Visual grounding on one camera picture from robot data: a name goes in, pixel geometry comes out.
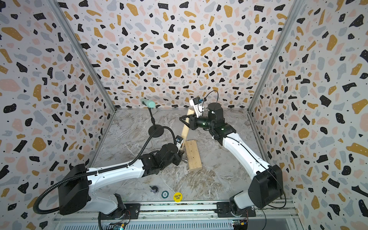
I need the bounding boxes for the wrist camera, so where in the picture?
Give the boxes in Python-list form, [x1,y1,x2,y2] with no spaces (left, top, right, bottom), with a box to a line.
[189,97,204,118]
[175,135,184,149]

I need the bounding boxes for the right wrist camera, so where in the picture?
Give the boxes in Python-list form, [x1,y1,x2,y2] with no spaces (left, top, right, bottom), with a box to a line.
[189,97,204,118]

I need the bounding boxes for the small dark clip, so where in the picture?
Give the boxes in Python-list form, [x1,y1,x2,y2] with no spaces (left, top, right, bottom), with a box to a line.
[150,186,159,194]

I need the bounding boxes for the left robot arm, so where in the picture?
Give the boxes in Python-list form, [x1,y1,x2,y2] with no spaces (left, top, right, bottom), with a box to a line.
[58,143,184,217]

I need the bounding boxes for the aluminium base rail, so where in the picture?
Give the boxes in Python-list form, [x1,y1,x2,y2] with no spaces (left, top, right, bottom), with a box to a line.
[50,200,303,230]

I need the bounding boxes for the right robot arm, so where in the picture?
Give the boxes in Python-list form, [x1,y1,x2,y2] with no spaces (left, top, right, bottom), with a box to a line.
[179,98,284,213]

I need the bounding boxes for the wooden handle claw hammer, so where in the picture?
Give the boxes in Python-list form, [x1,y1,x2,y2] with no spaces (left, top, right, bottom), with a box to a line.
[180,109,195,163]

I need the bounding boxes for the green ring sticker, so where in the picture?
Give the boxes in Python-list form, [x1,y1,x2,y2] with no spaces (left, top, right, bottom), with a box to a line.
[161,191,169,199]

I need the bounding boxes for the wooden block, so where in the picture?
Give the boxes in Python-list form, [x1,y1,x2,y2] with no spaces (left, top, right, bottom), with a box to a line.
[185,140,202,172]

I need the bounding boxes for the black microphone stand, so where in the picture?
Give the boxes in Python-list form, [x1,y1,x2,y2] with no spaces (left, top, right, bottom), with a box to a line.
[148,108,164,138]

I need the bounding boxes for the yellow round sticker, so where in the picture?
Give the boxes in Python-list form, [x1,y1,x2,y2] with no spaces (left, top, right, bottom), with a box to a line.
[173,192,183,203]

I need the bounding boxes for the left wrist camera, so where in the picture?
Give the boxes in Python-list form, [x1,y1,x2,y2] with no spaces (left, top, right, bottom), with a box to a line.
[175,135,184,149]

